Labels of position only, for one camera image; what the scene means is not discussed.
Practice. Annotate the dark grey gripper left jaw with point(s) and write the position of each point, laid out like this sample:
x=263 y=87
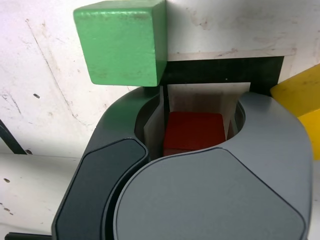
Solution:
x=100 y=175

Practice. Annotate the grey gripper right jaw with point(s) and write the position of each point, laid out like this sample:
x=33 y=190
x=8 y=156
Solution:
x=212 y=195

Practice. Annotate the red cube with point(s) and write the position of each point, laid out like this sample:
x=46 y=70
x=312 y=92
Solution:
x=193 y=130

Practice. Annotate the green cube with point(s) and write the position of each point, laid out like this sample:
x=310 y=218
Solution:
x=117 y=42

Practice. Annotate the yellow cube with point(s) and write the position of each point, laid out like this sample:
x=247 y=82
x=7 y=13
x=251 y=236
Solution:
x=302 y=95

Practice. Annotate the black tape square outline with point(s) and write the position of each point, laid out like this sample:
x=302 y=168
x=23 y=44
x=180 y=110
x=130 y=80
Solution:
x=212 y=71

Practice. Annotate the black tape strip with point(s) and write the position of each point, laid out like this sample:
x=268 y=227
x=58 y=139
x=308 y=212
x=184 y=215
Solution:
x=11 y=140

